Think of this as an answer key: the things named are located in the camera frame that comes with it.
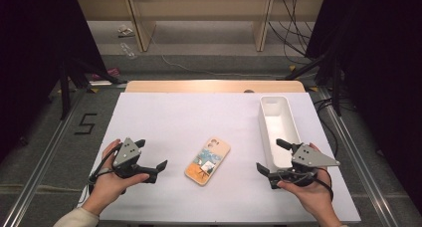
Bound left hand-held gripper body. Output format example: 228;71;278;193
111;137;147;179

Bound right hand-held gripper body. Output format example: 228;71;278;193
278;143;341;188

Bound white oblong plastic bin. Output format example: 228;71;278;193
258;95;303;173

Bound printed beige phone case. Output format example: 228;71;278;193
184;136;232;187

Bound person's left hand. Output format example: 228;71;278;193
81;138;151;217

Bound person's right hand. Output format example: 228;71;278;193
277;167;338;223

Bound pink object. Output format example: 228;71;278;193
92;67;120;82

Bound black tripod stand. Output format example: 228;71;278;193
284;49;343;117
57;52;128;121

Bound wooden table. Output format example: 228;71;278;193
124;80;307;95

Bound clear plastic packaging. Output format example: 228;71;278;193
119;42;138;61

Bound small white and black items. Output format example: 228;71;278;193
116;24;136;39

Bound black curtain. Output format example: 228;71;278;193
305;0;422;215
0;0;108;161

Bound beige wooden shelf unit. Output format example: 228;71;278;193
75;0;326;53

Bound left hand-held gripper cable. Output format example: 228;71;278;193
87;142;123;197

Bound hand-held gripper cable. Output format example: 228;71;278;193
316;166;335;202
87;142;123;197

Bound right hand-held gripper cable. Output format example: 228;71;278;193
316;166;335;202

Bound metal floor rail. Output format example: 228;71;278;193
317;87;401;227
0;87;88;227

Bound thin white floor cable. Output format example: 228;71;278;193
148;30;277;79

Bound bundle of black cables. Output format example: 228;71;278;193
267;0;320;66

